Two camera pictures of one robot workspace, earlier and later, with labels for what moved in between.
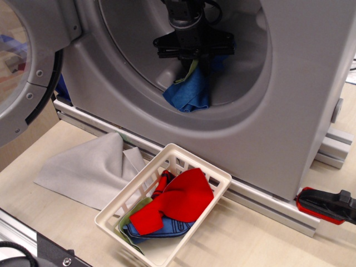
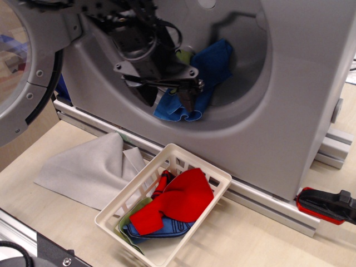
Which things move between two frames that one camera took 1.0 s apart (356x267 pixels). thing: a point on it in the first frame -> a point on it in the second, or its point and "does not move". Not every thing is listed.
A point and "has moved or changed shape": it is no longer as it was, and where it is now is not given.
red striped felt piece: (166, 177) does not move
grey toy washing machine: (271, 107) does not move
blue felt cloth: (192, 93) has moved or changed shape
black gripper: (194, 41) -> (147, 65)
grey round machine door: (33, 34) does not move
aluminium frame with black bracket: (13, 230) does not move
